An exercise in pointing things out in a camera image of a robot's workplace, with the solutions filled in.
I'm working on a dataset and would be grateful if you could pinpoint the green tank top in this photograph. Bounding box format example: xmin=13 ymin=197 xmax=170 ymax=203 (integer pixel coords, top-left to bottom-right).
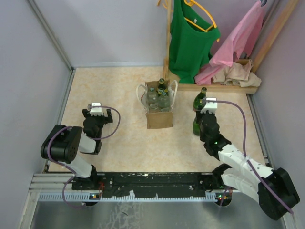
xmin=169 ymin=0 xmax=221 ymax=84

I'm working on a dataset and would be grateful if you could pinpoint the wooden clothes rack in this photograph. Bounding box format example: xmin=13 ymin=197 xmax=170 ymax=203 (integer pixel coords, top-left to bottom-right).
xmin=163 ymin=0 xmax=300 ymax=94

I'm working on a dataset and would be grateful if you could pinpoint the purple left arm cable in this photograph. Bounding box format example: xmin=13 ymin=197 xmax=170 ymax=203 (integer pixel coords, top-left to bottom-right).
xmin=47 ymin=106 xmax=121 ymax=209

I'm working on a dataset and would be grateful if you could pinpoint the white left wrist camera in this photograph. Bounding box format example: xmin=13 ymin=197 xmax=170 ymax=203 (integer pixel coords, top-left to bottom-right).
xmin=88 ymin=103 xmax=104 ymax=116

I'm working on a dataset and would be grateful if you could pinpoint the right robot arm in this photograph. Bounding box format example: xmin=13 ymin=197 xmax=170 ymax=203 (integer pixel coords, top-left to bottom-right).
xmin=195 ymin=111 xmax=300 ymax=220

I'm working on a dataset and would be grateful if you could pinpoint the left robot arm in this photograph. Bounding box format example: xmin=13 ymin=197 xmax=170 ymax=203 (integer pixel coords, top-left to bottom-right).
xmin=41 ymin=104 xmax=113 ymax=190

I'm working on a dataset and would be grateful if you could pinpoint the beige crumpled cloth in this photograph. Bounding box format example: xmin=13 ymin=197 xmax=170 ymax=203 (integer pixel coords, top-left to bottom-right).
xmin=212 ymin=59 xmax=262 ymax=87

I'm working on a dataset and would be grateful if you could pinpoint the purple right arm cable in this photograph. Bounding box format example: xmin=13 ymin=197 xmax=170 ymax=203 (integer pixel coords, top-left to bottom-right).
xmin=204 ymin=100 xmax=295 ymax=215

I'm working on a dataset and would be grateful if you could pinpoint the burlap canvas tote bag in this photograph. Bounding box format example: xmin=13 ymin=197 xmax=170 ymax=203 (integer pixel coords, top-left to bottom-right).
xmin=136 ymin=80 xmax=178 ymax=129

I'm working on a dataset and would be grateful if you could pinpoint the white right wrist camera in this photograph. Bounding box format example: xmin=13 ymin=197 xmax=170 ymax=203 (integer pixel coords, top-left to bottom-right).
xmin=200 ymin=98 xmax=218 ymax=114

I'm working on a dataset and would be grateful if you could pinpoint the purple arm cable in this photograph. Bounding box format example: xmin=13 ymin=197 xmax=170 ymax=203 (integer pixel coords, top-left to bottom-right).
xmin=47 ymin=106 xmax=121 ymax=209
xmin=204 ymin=100 xmax=295 ymax=215

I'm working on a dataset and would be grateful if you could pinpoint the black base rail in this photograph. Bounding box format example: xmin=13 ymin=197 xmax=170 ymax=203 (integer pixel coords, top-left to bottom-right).
xmin=84 ymin=172 xmax=225 ymax=197

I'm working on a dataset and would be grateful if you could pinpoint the pink shirt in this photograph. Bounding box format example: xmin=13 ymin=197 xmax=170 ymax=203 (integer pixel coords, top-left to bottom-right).
xmin=194 ymin=0 xmax=264 ymax=85

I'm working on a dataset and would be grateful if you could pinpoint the clear Chang soda bottle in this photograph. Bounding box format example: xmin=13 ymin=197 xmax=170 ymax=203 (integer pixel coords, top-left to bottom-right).
xmin=147 ymin=87 xmax=159 ymax=110
xmin=158 ymin=95 xmax=170 ymax=112

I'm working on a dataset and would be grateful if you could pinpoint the yellow clothes hanger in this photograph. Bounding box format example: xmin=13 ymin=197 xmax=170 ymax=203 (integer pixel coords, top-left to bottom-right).
xmin=157 ymin=0 xmax=220 ymax=43

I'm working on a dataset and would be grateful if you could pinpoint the aluminium frame post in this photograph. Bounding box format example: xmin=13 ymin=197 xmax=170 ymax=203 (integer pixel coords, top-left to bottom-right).
xmin=26 ymin=0 xmax=74 ymax=72

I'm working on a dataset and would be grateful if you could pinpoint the green Perrier bottle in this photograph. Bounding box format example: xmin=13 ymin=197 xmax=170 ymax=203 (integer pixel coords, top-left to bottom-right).
xmin=157 ymin=78 xmax=168 ymax=96
xmin=193 ymin=116 xmax=200 ymax=136
xmin=193 ymin=87 xmax=207 ymax=112

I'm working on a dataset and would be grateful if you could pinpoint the white cable duct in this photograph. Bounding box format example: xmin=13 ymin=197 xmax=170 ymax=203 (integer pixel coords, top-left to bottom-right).
xmin=38 ymin=191 xmax=230 ymax=203

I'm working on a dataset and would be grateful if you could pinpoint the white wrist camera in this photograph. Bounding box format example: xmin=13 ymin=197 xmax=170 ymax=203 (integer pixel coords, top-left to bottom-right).
xmin=88 ymin=103 xmax=104 ymax=116
xmin=200 ymin=98 xmax=218 ymax=114

